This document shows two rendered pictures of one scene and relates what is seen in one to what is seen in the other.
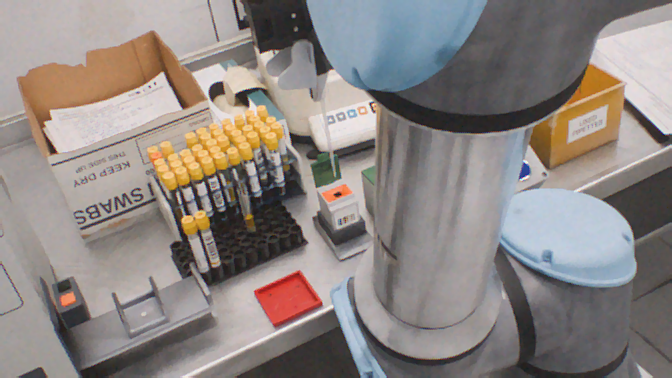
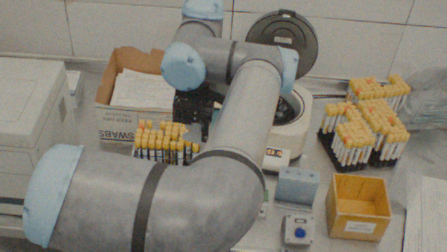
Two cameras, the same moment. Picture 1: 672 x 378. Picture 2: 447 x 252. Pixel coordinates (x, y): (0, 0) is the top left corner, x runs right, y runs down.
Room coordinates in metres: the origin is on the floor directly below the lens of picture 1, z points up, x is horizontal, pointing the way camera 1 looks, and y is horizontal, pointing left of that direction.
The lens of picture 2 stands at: (0.03, -0.33, 1.91)
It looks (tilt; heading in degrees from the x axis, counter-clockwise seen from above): 46 degrees down; 26
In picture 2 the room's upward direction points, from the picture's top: 2 degrees clockwise
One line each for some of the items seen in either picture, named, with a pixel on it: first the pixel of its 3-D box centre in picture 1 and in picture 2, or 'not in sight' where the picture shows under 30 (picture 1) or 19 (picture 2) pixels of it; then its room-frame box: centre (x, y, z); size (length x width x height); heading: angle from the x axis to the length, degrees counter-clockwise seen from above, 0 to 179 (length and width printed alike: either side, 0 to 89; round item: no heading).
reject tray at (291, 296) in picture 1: (287, 297); not in sight; (0.68, 0.09, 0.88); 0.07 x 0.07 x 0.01; 22
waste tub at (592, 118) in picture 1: (557, 107); (356, 207); (0.94, -0.35, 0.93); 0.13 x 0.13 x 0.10; 21
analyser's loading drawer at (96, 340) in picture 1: (125, 320); not in sight; (0.65, 0.28, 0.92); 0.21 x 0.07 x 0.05; 112
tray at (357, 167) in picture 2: not in sight; (342, 147); (1.18, -0.25, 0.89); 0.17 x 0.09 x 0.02; 39
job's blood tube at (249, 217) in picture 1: (248, 213); not in sight; (0.80, 0.13, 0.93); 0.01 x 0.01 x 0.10; 22
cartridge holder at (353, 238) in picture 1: (341, 225); not in sight; (0.79, 0.01, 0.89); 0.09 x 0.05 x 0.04; 20
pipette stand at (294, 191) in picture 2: not in sight; (296, 187); (0.94, -0.19, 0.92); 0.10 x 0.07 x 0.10; 107
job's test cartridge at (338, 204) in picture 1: (339, 210); not in sight; (0.79, 0.01, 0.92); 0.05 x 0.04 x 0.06; 20
